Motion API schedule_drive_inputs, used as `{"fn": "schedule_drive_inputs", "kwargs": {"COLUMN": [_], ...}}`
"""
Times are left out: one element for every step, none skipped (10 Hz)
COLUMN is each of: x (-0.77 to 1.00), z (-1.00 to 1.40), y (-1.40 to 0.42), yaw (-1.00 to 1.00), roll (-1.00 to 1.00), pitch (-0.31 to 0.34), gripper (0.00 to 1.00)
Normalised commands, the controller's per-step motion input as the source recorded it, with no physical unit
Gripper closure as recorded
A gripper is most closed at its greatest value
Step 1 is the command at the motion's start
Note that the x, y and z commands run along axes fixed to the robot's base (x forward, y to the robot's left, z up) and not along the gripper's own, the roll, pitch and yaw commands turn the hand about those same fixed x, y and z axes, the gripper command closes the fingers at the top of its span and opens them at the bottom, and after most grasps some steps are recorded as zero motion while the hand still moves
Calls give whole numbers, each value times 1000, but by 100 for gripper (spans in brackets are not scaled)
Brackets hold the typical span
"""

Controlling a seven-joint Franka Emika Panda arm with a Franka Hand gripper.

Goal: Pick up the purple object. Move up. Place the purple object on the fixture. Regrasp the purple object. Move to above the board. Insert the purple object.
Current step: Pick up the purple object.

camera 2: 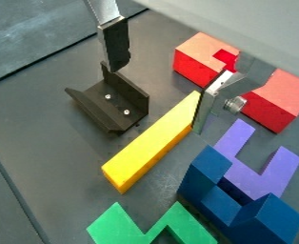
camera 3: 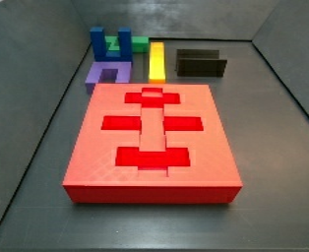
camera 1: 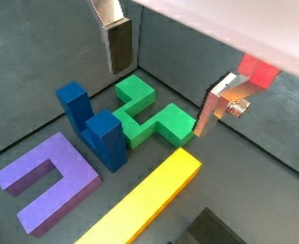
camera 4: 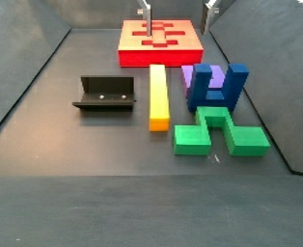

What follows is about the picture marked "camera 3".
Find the purple U-shaped block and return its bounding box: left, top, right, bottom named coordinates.
left=86, top=62, right=132, bottom=94

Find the red board with slots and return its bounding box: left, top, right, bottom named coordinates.
left=63, top=84, right=243, bottom=204

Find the black angled fixture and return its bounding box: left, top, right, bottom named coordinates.
left=177, top=49, right=227, bottom=78

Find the yellow long bar block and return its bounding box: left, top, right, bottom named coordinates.
left=149, top=42, right=166, bottom=84

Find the blue U-shaped block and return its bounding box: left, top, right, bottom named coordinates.
left=91, top=27, right=132, bottom=62

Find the green zigzag block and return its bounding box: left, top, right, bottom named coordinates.
left=106, top=36, right=150, bottom=53

